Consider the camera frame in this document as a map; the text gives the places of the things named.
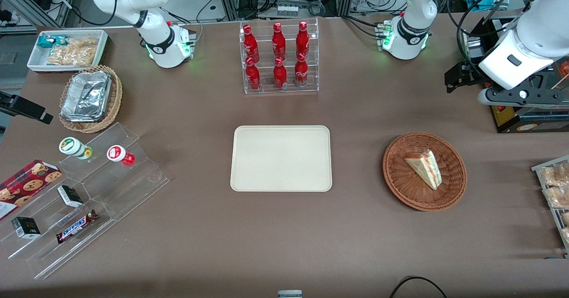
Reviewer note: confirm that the white power strip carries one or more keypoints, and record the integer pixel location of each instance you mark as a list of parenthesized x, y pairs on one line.
[(287, 10)]

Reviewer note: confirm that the beige plastic tray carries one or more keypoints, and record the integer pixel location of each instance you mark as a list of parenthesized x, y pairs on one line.
[(280, 158)]

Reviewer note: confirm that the red cola bottle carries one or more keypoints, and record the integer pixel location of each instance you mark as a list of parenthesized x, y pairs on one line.
[(302, 40), (278, 40), (253, 76), (301, 73), (280, 75), (250, 42)]

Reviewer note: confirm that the bagged fried bread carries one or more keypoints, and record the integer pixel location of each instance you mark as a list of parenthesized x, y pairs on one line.
[(558, 197), (566, 235), (555, 174), (566, 218)]

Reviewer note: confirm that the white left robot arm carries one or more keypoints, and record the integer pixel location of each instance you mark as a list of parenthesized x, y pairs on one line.
[(413, 9)]

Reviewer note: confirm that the white rectangular snack bin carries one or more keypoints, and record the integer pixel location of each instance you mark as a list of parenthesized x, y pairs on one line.
[(35, 64)]

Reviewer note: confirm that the small black box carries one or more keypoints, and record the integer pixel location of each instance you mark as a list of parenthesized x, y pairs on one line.
[(26, 227), (70, 195)]

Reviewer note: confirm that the green lidded cup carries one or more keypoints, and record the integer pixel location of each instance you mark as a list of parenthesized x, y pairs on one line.
[(71, 146)]

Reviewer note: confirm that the teal snack packet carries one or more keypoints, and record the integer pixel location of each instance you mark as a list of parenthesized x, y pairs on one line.
[(49, 41)]

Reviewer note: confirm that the clear bag of crackers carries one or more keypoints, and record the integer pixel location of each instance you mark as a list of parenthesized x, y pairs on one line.
[(73, 53)]

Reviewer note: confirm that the aluminium foil container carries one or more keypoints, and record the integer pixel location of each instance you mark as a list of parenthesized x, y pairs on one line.
[(84, 95)]

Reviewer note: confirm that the oval light wicker basket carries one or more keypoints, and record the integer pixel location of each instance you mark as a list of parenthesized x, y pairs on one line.
[(116, 98)]

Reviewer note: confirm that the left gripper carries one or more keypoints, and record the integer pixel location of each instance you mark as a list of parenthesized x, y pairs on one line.
[(472, 72)]

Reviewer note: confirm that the Snickers chocolate bar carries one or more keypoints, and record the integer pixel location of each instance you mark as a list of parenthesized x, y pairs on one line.
[(75, 227)]

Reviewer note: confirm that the clear acrylic tiered stand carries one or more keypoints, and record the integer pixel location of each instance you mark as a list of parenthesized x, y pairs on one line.
[(129, 191)]

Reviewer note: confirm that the grey device edge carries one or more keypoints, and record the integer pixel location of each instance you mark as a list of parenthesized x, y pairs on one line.
[(290, 294)]

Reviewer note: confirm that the round brown wicker basket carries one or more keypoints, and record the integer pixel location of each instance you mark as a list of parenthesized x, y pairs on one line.
[(400, 187)]

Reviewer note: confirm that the red lidded cup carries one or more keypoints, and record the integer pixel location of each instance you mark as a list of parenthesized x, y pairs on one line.
[(118, 154)]

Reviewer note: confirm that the red plaid cookie box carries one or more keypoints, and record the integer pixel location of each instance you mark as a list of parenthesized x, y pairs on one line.
[(26, 184)]

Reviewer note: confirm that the clear acrylic bottle rack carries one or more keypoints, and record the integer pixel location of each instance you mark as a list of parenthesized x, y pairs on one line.
[(313, 84)]

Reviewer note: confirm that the black food warmer cabinet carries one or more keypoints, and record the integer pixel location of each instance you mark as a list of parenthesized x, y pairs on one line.
[(524, 122)]

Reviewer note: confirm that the triangular sandwich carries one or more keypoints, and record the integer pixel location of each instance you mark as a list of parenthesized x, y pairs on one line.
[(424, 168)]

